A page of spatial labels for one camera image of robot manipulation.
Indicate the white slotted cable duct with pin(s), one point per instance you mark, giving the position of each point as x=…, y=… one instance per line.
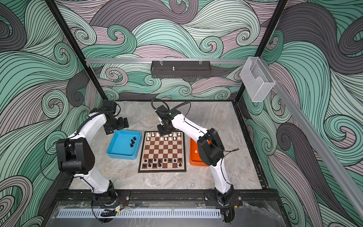
x=142, y=213

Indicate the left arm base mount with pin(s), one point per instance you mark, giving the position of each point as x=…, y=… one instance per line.
x=122, y=198

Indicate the black perforated wall shelf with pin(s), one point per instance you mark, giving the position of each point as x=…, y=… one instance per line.
x=180, y=69

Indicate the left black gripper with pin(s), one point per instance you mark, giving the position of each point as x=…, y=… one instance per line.
x=108, y=130

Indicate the aluminium rail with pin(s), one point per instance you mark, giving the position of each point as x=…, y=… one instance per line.
x=149, y=60

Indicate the folding chess board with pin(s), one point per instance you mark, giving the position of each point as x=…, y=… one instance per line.
x=163, y=153

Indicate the clear plastic wall bin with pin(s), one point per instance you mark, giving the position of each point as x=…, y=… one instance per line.
x=257, y=78

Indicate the blue plastic tray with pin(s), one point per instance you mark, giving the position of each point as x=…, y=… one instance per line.
x=125, y=145

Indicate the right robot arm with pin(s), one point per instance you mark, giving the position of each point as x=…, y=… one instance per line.
x=210, y=147

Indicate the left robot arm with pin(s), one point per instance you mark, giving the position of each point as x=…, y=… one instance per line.
x=75, y=155

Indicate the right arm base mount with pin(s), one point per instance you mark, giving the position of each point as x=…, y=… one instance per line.
x=229, y=199

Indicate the orange plastic tray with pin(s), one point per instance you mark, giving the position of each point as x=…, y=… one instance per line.
x=195, y=160

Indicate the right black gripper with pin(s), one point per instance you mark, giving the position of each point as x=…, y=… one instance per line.
x=161, y=132

